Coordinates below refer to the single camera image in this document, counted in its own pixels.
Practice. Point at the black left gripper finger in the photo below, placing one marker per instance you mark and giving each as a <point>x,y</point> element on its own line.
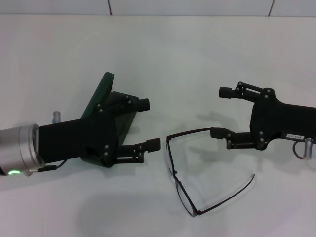
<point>153,144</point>

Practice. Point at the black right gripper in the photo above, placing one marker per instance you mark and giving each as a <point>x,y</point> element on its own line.
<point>284,121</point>

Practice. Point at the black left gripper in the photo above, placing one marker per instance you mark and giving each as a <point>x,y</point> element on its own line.
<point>74,138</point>

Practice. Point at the black thin-framed glasses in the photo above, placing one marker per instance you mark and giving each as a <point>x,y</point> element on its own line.
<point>175,173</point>

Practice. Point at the green glasses case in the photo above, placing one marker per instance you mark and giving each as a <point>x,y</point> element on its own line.
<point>101,91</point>

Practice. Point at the silver cylindrical connector plug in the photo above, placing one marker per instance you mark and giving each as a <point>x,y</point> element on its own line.
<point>56,116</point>
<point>308,148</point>

